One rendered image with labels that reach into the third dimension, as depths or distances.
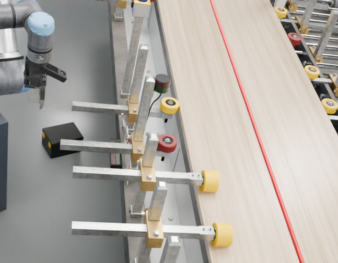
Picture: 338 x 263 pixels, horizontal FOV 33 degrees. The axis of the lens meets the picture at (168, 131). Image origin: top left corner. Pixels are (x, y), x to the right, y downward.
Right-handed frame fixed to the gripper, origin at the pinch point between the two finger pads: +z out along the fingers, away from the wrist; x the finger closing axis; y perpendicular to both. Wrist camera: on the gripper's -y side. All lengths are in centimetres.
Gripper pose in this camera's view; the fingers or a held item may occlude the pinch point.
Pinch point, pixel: (42, 100)
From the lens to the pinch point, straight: 233.7
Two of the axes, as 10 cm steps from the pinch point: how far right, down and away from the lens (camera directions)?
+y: -9.6, -0.3, -2.6
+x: 1.8, 6.6, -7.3
